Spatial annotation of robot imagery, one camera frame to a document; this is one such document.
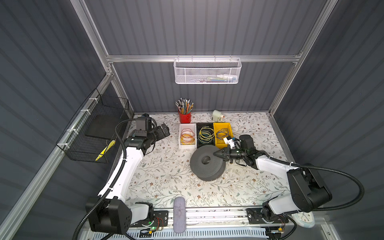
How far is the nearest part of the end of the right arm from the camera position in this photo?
27.4 inches

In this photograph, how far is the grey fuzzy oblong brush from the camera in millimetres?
703

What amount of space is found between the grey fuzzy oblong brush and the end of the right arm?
0.31 metres
